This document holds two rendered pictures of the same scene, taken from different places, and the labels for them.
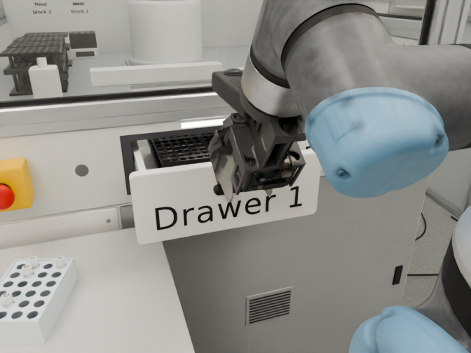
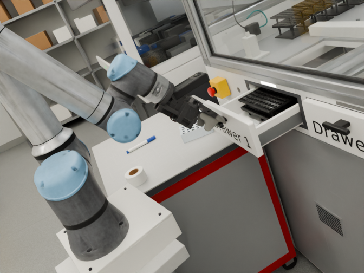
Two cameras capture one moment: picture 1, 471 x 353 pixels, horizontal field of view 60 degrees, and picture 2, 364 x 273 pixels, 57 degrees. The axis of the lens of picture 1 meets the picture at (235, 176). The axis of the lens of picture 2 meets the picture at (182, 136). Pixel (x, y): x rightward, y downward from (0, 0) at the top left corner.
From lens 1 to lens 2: 1.06 m
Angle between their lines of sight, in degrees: 85
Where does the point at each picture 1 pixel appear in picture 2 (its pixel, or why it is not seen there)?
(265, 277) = (322, 196)
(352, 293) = not seen: outside the picture
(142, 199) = not seen: hidden behind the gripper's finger
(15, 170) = (215, 83)
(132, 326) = (193, 153)
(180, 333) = (192, 163)
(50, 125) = (227, 67)
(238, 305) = (312, 202)
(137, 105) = (244, 67)
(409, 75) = not seen: hidden behind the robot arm
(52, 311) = (190, 135)
